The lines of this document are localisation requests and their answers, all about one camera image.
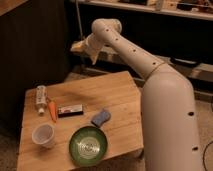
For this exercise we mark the orange toy carrot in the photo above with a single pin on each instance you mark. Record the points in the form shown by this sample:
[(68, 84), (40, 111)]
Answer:
[(52, 110)]

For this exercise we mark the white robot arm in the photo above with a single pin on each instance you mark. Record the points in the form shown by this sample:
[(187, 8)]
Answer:
[(169, 120)]

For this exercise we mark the white paper cup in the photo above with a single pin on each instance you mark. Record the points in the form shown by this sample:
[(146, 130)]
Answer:
[(44, 135)]

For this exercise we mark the light wooden table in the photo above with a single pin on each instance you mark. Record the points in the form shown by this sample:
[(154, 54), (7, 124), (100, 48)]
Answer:
[(115, 92)]

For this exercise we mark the dark cabinet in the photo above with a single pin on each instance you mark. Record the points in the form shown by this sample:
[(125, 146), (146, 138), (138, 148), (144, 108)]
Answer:
[(33, 51)]

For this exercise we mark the black and red rectangular box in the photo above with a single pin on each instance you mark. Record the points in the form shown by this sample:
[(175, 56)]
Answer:
[(71, 110)]

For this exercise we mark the white plastic bottle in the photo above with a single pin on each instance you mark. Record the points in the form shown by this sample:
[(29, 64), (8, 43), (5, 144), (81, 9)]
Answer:
[(41, 102)]

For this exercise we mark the metal pole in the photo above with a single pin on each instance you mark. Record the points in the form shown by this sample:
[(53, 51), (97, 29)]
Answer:
[(82, 37)]

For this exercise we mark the black handle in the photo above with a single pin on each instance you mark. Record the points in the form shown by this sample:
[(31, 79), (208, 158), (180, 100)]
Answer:
[(190, 64)]

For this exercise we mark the wooden shelf with clutter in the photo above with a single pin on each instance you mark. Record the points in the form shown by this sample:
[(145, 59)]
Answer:
[(164, 7)]

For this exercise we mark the green ceramic bowl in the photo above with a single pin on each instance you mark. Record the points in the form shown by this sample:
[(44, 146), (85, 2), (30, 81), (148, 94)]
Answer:
[(87, 146)]

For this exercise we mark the long wooden beam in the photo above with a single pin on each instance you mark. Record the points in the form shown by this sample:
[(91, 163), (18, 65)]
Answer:
[(146, 64)]

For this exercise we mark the blue sponge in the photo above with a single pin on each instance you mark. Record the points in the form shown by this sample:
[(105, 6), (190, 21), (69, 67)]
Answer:
[(100, 118)]

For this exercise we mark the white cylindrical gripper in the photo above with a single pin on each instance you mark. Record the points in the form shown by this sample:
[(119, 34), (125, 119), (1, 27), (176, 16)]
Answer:
[(91, 45)]

